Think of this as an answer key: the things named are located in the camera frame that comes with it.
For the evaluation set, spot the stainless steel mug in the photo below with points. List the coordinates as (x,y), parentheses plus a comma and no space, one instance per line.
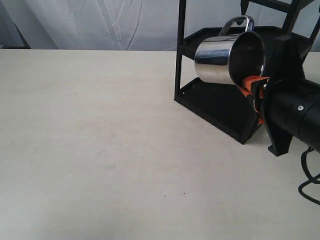
(230,58)

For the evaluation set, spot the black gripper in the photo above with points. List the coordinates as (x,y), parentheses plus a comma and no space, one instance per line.
(285,69)

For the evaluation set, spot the dark stand behind curtain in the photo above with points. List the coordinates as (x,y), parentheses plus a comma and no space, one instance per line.
(10,35)

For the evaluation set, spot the black tiered rack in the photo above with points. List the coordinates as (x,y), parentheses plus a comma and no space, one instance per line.
(223,105)

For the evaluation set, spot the white backdrop curtain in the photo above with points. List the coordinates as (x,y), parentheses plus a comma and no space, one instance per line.
(127,25)

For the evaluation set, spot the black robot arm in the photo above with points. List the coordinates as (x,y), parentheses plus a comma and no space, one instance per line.
(287,103)

